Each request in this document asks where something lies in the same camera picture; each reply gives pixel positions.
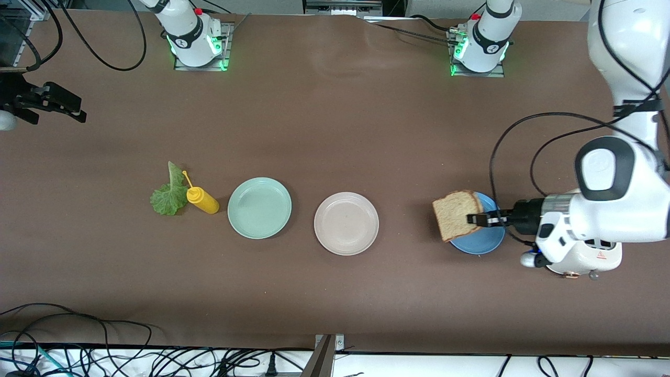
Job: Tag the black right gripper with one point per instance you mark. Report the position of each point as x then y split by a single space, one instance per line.
15 95

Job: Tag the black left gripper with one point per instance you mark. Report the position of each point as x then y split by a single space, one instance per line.
525 215

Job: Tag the brown bread slice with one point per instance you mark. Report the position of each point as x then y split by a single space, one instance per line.
455 214

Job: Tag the green lettuce leaf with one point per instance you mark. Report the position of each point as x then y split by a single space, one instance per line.
167 201

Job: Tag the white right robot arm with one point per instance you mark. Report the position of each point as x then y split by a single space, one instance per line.
188 31

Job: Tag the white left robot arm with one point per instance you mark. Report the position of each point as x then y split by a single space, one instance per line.
628 199

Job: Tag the blue plate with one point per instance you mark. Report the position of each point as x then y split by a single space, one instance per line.
487 242

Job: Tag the beige plate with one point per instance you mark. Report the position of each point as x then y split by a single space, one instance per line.
346 224

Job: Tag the mint green plate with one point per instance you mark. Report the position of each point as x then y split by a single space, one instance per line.
259 208

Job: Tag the aluminium profile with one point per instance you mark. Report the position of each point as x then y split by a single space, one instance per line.
32 11

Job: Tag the white toaster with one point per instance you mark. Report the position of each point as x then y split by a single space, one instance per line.
602 262

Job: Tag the yellow squeeze bottle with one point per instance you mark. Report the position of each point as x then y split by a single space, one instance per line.
205 201

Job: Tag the black power plug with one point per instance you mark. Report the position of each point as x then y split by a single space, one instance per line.
271 366

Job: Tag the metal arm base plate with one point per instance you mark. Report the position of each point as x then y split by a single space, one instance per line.
226 47
476 74

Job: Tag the grey metal post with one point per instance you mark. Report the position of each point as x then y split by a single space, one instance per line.
322 361

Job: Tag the aluminium frame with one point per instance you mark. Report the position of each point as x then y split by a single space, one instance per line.
343 8

